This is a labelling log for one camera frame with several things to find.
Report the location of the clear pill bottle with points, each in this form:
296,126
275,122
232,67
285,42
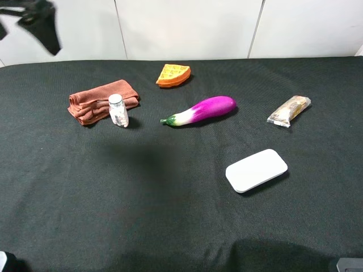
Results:
118,111

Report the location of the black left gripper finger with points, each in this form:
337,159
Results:
38,18

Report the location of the white left base part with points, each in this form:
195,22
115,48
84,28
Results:
3,261

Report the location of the orange toy waffle slice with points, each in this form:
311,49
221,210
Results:
173,75

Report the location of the folded brown cloth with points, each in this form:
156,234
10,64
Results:
90,106

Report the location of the white rounded flat box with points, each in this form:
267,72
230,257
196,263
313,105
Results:
255,170

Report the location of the wrapped snack bar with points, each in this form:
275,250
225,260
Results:
283,115

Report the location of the purple toy eggplant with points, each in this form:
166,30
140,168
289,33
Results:
205,109

